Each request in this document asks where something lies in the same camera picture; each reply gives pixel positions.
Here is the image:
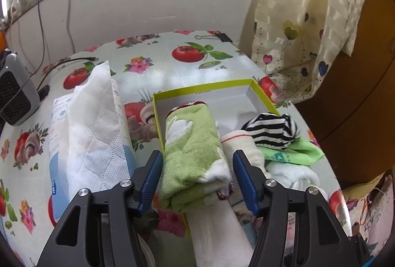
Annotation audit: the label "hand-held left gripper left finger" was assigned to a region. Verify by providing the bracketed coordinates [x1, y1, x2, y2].
[36, 150, 163, 267]

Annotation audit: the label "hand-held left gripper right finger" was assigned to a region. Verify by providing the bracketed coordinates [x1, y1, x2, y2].
[233, 150, 361, 267]

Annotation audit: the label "blue face mask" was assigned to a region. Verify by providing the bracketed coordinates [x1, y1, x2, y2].
[237, 208, 257, 244]

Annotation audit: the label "cream sock red stripe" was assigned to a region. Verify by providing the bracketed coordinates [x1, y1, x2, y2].
[220, 129, 266, 172]

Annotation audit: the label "white mint socks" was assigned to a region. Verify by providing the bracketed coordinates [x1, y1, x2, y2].
[265, 160, 329, 203]

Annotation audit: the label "green white sock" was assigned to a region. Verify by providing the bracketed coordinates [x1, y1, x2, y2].
[159, 103, 233, 213]

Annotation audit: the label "black white striped sock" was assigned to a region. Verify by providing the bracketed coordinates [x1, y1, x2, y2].
[240, 113, 300, 149]

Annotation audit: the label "green microfibre cloth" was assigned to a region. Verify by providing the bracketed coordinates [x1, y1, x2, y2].
[258, 138, 325, 166]

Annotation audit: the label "yellow-green cardboard box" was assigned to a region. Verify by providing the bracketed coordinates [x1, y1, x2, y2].
[153, 79, 283, 238]

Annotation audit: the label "blue tissue pack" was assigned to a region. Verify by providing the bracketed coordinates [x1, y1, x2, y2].
[49, 60, 138, 224]

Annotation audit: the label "fruit print tablecloth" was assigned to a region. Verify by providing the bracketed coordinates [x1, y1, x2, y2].
[0, 30, 343, 267]

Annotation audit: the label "printed bedding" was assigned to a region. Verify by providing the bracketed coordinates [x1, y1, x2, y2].
[341, 171, 395, 258]

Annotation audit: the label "wooden cabinet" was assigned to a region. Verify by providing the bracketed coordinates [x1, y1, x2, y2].
[296, 0, 395, 184]

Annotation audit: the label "black binder clip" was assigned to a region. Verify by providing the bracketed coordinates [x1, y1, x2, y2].
[195, 33, 233, 43]

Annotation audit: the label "grey space heater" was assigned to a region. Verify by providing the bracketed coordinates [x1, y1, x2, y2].
[0, 52, 41, 127]

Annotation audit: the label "heart print curtain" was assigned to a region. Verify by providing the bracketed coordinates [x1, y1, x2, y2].
[241, 0, 371, 104]

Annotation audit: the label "black power cable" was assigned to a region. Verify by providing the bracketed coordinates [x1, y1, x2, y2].
[37, 56, 99, 98]

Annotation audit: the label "black wall cable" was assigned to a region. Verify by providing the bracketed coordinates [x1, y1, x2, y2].
[36, 0, 51, 70]

